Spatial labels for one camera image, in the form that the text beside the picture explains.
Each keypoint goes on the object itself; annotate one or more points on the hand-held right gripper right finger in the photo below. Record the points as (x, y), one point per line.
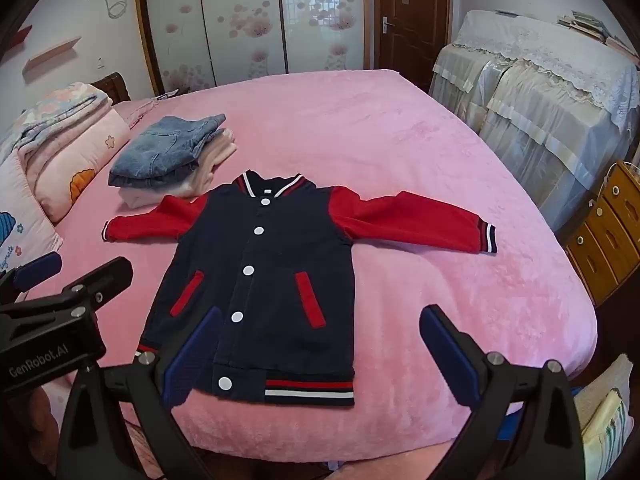
(445, 355)

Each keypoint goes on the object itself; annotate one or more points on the folded blue denim jeans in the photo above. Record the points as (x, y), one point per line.
(165, 145)

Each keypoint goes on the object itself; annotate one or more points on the folded pale fleece garment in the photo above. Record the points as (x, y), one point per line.
(220, 152)

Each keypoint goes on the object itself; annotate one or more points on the navy and red varsity jacket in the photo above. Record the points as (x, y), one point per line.
(280, 285)

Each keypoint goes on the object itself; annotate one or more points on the cream striped cloth bag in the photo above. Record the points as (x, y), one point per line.
(605, 425)

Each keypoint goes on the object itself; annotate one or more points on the dark wooden headboard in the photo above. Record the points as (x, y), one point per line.
(112, 87)

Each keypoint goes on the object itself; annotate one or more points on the folded floral quilt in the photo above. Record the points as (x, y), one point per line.
(70, 145)

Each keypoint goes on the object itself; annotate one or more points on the wooden drawer cabinet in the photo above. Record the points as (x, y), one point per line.
(607, 230)

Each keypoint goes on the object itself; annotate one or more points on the pink wall shelf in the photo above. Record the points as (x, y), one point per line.
(50, 56)

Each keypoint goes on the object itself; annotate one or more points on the cartoon print pillow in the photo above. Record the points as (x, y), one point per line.
(22, 220)

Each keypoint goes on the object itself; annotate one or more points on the brown wooden door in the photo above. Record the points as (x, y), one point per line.
(415, 10)

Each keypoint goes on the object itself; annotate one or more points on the pile of books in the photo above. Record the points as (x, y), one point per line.
(595, 27)

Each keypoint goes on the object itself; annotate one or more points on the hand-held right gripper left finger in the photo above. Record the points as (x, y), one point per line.
(192, 355)

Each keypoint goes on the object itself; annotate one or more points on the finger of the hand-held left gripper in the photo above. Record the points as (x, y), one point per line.
(40, 264)
(107, 275)

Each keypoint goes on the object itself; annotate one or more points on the floral sliding door wardrobe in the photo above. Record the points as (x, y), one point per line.
(240, 15)

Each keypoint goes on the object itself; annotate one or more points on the lace covered furniture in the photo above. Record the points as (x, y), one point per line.
(545, 100)

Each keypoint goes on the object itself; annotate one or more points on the pink blanket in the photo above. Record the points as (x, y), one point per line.
(400, 160)

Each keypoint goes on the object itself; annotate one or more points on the red wall shelf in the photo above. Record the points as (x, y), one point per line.
(17, 39)

